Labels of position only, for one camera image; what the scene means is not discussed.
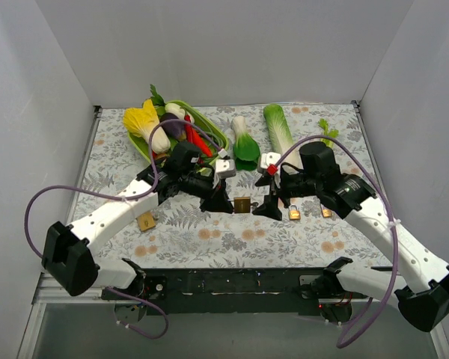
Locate green leafy herb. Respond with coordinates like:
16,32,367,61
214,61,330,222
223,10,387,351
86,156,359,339
150,84,166,107

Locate large brass padlock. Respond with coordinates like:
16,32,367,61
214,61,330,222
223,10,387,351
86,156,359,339
136,212,156,232

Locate white radish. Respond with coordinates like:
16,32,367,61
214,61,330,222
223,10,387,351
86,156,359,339
165,102,186,117

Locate small brass padlock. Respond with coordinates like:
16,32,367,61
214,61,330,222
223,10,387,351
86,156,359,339
288,204,301,221

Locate celery stalk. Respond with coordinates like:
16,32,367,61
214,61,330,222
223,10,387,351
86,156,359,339
318,118,339,148

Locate yellow napa cabbage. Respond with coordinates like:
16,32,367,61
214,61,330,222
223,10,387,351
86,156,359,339
123,99,171,154

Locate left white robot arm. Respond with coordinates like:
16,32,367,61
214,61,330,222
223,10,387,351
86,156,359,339
42,142,236,299

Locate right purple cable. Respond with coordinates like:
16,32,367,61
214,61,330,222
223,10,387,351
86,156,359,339
275,135,401,349

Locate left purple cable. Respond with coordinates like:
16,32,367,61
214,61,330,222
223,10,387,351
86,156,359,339
24,119,227,340

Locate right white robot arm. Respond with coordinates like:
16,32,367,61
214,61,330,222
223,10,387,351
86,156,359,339
253,141,449,332

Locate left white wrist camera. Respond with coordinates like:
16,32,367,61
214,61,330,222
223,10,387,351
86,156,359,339
214,148,236,180

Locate green napa cabbage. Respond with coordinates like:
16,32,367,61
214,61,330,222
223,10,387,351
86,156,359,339
263,103,294,155

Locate green plastic basket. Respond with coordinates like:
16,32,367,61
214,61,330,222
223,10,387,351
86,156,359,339
123,93,229,165

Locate purple cable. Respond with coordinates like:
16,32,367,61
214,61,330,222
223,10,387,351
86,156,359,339
275,135,401,349
24,119,227,340

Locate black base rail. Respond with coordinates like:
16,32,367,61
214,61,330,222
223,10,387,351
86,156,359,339
135,267,364,315

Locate brass padlock long shackle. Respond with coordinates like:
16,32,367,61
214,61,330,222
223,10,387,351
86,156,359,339
229,196,259,214

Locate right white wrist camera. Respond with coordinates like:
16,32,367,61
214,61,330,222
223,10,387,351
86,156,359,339
257,152,281,176

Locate purple eggplant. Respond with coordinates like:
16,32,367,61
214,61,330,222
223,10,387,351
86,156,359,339
159,112,186,141

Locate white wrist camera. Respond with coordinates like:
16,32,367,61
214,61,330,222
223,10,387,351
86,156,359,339
214,148,236,180
257,152,281,176

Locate red chili pepper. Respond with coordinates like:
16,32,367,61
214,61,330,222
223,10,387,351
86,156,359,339
184,114,213,157

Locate green long beans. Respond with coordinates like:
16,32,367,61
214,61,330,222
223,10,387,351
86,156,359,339
179,102,229,162

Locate bok choy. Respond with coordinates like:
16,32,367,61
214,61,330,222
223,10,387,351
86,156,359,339
231,115,261,171

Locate tiny brass padlock with key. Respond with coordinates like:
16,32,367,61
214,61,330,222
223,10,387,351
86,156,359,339
322,209,332,218

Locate floral table mat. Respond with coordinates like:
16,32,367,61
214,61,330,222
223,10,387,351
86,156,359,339
82,103,390,268

